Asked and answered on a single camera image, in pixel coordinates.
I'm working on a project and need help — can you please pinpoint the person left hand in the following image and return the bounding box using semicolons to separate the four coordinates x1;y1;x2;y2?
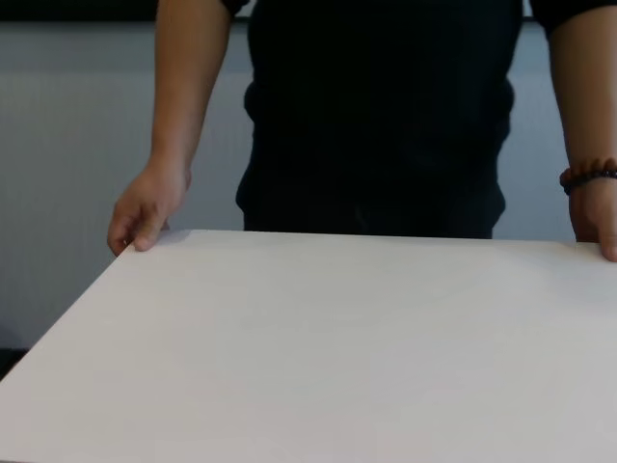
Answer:
568;180;617;264

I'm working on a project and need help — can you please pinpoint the person right hand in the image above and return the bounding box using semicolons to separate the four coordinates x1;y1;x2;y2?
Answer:
108;163;193;257

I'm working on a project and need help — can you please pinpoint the white rounded table top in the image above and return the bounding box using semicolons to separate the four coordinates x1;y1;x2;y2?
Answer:
0;229;617;463

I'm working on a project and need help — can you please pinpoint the person right forearm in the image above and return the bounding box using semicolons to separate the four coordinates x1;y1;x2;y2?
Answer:
148;0;237;184

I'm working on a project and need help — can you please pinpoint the person left forearm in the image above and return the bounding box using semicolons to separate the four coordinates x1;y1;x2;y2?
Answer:
549;18;617;175

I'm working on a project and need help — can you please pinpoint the black floor box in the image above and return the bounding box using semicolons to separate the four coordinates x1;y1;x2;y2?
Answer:
0;346;25;382

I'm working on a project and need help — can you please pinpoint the person in black clothes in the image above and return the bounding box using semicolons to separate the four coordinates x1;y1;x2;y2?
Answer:
158;0;617;240

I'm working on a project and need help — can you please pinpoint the brown bead bracelet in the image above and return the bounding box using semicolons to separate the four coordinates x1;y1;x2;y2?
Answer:
558;156;617;197

